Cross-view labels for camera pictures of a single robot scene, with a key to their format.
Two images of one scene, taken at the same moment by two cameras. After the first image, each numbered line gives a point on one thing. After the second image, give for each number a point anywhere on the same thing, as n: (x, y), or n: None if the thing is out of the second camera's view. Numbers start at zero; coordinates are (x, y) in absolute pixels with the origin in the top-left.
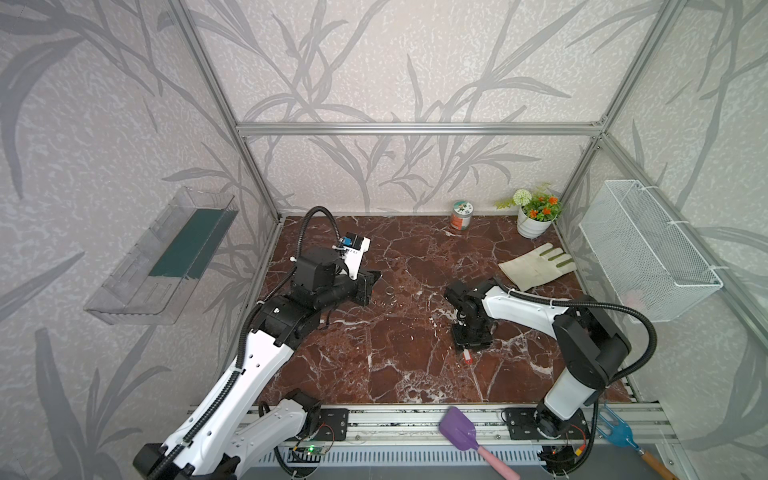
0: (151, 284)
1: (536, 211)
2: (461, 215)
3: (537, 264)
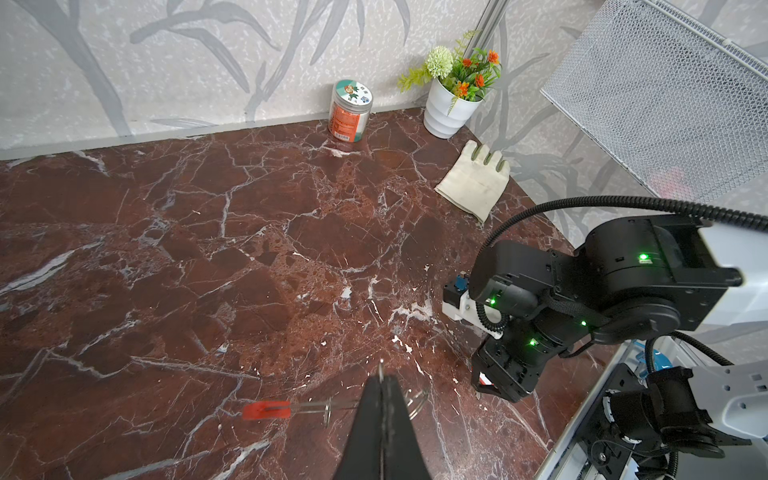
0: None
1: (459, 81)
2: (349, 110)
3: (476, 185)
